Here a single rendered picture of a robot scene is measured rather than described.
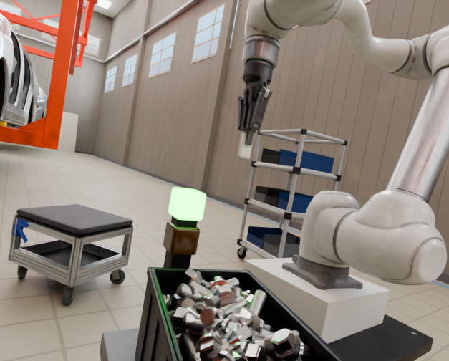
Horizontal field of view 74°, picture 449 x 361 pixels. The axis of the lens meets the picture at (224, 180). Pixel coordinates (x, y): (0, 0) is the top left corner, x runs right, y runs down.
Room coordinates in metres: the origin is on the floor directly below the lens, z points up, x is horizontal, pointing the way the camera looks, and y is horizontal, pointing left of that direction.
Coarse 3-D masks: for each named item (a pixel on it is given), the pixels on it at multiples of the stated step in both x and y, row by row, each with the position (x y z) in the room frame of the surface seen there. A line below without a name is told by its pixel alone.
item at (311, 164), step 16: (256, 144) 2.25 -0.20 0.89; (336, 144) 2.08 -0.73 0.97; (272, 160) 2.13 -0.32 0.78; (288, 160) 1.98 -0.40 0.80; (304, 160) 1.91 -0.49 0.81; (320, 160) 1.97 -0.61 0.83; (320, 176) 1.94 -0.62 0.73; (336, 176) 2.01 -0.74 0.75; (256, 192) 2.24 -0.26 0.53; (272, 192) 2.15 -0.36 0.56; (288, 192) 2.22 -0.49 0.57; (272, 208) 1.98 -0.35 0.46; (288, 208) 1.84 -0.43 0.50; (304, 208) 1.94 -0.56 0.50; (288, 224) 1.84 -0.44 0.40; (240, 240) 2.24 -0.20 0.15; (256, 240) 2.14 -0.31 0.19; (272, 240) 2.10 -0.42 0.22; (288, 240) 2.17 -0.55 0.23; (240, 256) 2.25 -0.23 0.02; (272, 256) 1.93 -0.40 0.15; (288, 256) 1.91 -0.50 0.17
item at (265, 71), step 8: (248, 64) 0.74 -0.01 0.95; (256, 64) 0.73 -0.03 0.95; (264, 64) 0.73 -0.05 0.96; (248, 72) 0.74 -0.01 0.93; (256, 72) 0.73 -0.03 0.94; (264, 72) 0.73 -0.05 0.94; (272, 72) 0.76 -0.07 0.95; (248, 80) 0.77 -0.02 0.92; (256, 80) 0.74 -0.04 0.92; (264, 80) 0.73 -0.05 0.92; (248, 88) 0.77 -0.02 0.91; (256, 88) 0.74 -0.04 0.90; (248, 96) 0.77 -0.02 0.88; (256, 96) 0.74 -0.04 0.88
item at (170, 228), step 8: (168, 224) 0.41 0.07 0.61; (168, 232) 0.41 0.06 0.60; (176, 232) 0.39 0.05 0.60; (184, 232) 0.40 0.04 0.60; (192, 232) 0.40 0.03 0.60; (168, 240) 0.40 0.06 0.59; (176, 240) 0.39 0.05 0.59; (184, 240) 0.40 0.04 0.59; (192, 240) 0.40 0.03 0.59; (168, 248) 0.40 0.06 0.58; (176, 248) 0.39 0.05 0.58; (184, 248) 0.40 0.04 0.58; (192, 248) 0.41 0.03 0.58
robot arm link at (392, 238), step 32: (448, 32) 0.84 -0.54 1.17; (448, 64) 0.80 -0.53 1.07; (448, 96) 0.77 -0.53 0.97; (416, 128) 0.79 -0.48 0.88; (448, 128) 0.75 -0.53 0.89; (416, 160) 0.74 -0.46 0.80; (384, 192) 0.75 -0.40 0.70; (416, 192) 0.72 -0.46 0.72; (352, 224) 0.76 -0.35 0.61; (384, 224) 0.69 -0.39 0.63; (416, 224) 0.66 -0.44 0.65; (352, 256) 0.74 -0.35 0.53; (384, 256) 0.66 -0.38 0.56; (416, 256) 0.62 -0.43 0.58
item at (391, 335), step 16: (384, 320) 0.92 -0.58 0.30; (352, 336) 0.79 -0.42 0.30; (368, 336) 0.81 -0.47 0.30; (384, 336) 0.82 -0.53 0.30; (400, 336) 0.84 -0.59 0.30; (416, 336) 0.86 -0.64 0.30; (352, 352) 0.71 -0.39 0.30; (368, 352) 0.72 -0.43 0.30; (384, 352) 0.73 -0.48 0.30; (400, 352) 0.75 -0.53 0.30; (416, 352) 0.79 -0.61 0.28
